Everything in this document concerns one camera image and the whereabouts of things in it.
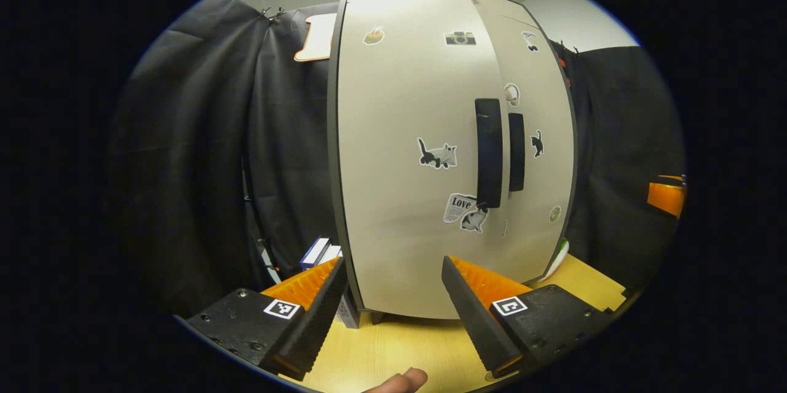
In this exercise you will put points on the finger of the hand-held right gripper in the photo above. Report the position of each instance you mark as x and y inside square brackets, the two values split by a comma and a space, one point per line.
[667, 199]
[671, 179]

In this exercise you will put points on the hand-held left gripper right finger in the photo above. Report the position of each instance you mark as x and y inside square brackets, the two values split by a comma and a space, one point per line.
[476, 322]

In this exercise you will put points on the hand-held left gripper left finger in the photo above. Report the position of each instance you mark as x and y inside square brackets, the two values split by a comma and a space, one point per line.
[316, 319]

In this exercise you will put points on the white cabinet door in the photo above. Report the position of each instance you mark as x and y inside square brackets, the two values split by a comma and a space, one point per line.
[547, 104]
[393, 104]

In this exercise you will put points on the white cabinet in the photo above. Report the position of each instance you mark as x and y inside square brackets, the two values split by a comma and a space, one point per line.
[332, 134]

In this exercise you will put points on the grey box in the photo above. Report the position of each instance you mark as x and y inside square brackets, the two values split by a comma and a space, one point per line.
[349, 313]

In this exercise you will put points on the blue white box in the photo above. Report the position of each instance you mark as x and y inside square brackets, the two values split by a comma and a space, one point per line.
[313, 253]

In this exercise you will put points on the black backdrop cloth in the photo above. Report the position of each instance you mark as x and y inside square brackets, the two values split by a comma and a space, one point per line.
[621, 134]
[203, 134]

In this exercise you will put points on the metal backdrop stand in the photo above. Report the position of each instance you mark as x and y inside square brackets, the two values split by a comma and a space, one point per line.
[265, 258]

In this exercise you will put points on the green white packet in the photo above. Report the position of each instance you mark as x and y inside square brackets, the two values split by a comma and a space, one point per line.
[556, 258]

